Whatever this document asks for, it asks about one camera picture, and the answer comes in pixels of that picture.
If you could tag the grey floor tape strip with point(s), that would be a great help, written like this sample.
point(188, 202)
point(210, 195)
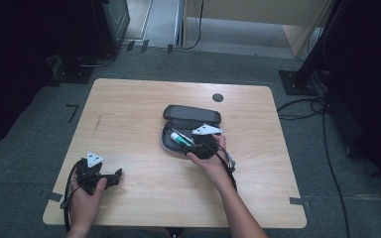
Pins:
point(51, 196)
point(299, 201)

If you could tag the black cabinet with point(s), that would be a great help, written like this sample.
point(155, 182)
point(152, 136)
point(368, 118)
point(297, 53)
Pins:
point(110, 26)

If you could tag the person's left hand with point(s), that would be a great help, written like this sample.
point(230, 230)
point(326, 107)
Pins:
point(84, 208)

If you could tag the black stand base plate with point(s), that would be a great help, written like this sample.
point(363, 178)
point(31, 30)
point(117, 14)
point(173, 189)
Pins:
point(74, 72)

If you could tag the black zip pencil case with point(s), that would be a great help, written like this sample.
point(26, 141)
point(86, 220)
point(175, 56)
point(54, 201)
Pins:
point(191, 114)

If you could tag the black angled floor tape mark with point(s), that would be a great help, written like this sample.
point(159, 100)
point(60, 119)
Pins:
point(73, 110)

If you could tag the light wooden furniture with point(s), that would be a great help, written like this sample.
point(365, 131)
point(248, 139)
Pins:
point(261, 11)

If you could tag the black round table grommet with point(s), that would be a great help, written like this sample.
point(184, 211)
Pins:
point(217, 97)

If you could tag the person's right hand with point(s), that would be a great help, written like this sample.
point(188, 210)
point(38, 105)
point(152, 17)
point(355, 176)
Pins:
point(216, 167)

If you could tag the short black floor tape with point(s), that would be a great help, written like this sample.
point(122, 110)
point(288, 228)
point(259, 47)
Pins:
point(145, 46)
point(170, 48)
point(130, 45)

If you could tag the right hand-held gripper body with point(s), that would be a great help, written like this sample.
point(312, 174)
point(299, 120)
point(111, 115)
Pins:
point(205, 145)

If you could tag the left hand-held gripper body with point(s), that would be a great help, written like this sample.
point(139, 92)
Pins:
point(89, 177)

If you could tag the black stand with base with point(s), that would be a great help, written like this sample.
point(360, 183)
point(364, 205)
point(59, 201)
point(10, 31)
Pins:
point(306, 69)

